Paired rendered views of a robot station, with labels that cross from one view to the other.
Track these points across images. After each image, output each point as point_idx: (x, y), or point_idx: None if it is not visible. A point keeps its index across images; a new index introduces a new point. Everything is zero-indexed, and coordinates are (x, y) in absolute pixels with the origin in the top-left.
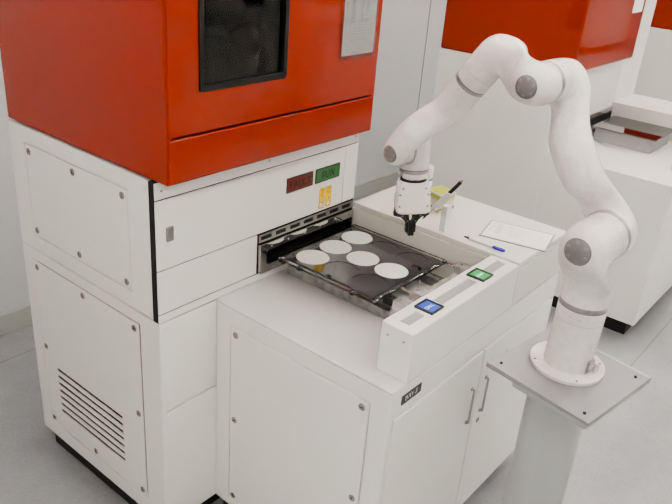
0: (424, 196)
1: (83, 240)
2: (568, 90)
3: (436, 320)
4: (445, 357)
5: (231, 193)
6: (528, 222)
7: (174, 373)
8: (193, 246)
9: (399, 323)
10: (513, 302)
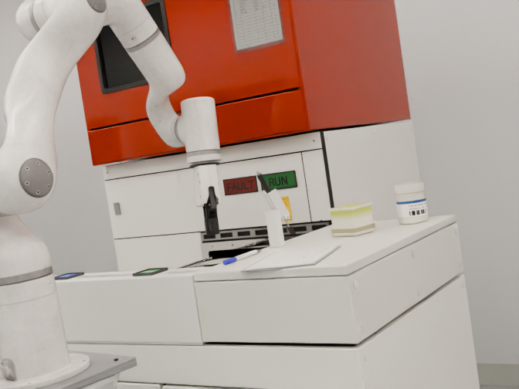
0: (198, 184)
1: None
2: (42, 16)
3: None
4: (76, 344)
5: (165, 184)
6: (358, 252)
7: None
8: (138, 225)
9: None
10: (205, 337)
